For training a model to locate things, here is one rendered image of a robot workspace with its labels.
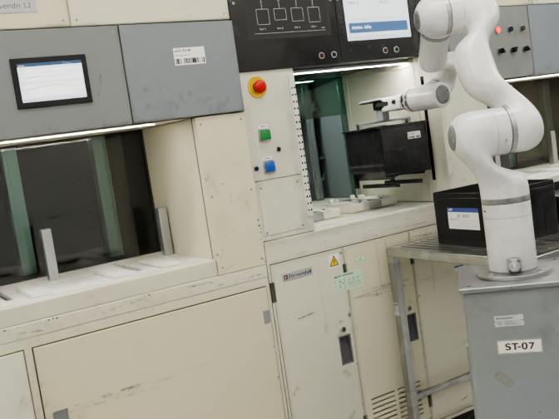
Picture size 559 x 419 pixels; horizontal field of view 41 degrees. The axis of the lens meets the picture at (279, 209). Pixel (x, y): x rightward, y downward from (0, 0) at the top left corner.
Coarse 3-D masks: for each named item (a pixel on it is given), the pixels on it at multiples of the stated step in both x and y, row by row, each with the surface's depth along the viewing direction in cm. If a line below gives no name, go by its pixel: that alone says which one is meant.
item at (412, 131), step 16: (384, 112) 266; (368, 128) 258; (384, 128) 256; (400, 128) 259; (416, 128) 263; (352, 144) 269; (368, 144) 261; (384, 144) 256; (400, 144) 259; (416, 144) 263; (352, 160) 271; (368, 160) 263; (384, 160) 256; (400, 160) 259; (416, 160) 263; (368, 176) 268; (384, 176) 261
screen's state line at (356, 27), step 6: (354, 24) 249; (360, 24) 250; (366, 24) 251; (372, 24) 253; (378, 24) 254; (384, 24) 256; (390, 24) 257; (396, 24) 258; (402, 24) 260; (354, 30) 249; (360, 30) 250; (366, 30) 251; (372, 30) 253; (378, 30) 254; (384, 30) 256; (390, 30) 257
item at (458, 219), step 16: (448, 192) 249; (464, 192) 253; (544, 192) 233; (448, 208) 240; (464, 208) 233; (480, 208) 228; (544, 208) 233; (448, 224) 241; (464, 224) 235; (480, 224) 229; (544, 224) 233; (448, 240) 243; (464, 240) 236; (480, 240) 230
